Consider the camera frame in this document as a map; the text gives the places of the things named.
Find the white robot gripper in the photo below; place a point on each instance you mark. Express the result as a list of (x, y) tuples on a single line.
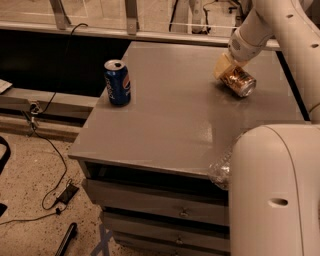
[(244, 50)]

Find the orange soda can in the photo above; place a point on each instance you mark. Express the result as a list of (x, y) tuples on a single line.
[(239, 81)]

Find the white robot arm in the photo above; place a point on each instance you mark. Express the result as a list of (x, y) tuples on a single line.
[(274, 188)]

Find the blue Pepsi can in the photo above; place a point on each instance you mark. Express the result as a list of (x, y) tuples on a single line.
[(117, 82)]

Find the clear plastic water bottle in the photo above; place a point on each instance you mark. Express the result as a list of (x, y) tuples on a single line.
[(219, 171)]

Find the grey drawer cabinet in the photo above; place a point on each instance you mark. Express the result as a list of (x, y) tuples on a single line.
[(179, 121)]

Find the upper grey drawer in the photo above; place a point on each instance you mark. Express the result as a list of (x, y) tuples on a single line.
[(158, 202)]

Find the grey drawer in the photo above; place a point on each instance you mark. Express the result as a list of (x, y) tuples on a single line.
[(158, 202), (169, 248), (173, 232)]

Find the middle grey drawer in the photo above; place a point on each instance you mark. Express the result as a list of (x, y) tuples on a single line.
[(173, 232)]

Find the lower grey drawer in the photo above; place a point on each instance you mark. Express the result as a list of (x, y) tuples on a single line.
[(169, 248)]

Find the black power adapter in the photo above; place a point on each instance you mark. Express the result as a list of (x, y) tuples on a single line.
[(67, 194)]

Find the black bar on floor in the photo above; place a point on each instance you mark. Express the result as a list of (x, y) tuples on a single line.
[(69, 235)]

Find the grey metal bracket middle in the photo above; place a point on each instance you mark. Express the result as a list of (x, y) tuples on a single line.
[(132, 17)]

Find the grey metal bracket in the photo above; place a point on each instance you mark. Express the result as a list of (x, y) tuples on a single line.
[(61, 18), (132, 17)]

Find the grey metal bracket left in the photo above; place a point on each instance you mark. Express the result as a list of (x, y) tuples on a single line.
[(61, 18)]

